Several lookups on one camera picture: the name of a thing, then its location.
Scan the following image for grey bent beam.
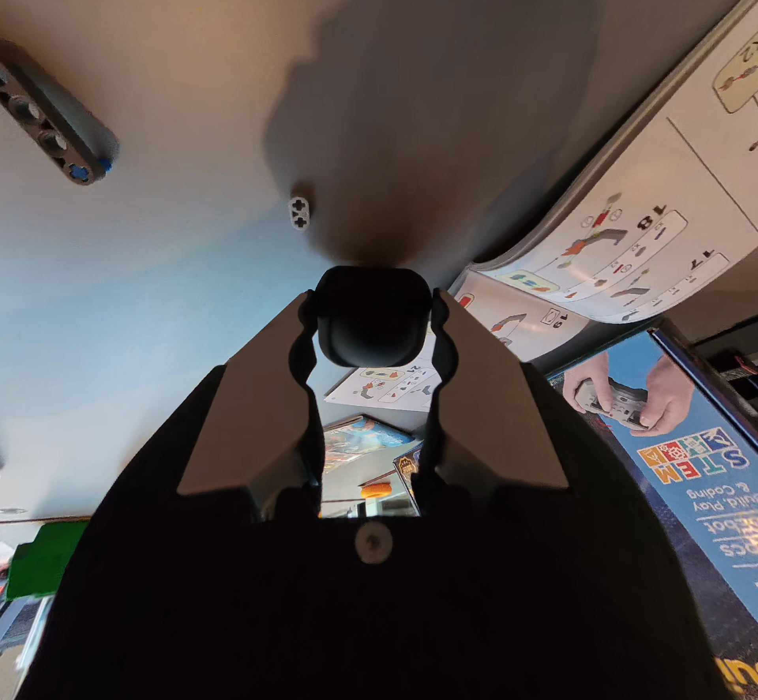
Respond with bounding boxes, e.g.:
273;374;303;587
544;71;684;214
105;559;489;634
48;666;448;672
0;40;119;186

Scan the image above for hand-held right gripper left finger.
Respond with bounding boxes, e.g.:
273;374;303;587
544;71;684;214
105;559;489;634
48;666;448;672
176;290;325;520

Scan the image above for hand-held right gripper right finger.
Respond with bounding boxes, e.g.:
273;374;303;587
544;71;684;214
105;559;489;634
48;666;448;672
411;288;570;516

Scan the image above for black rounded case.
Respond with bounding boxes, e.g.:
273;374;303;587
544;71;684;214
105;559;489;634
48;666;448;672
314;266;433;368

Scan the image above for open instruction booklet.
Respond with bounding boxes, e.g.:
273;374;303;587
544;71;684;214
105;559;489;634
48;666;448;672
325;0;758;414

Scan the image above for grey desk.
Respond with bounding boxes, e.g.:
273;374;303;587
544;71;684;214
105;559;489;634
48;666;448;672
0;0;758;529

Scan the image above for green plastic bin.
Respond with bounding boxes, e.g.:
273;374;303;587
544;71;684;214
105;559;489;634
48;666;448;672
6;521;90;600

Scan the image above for blue robot kit box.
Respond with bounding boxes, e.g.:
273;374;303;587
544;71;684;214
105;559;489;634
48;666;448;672
394;318;758;700

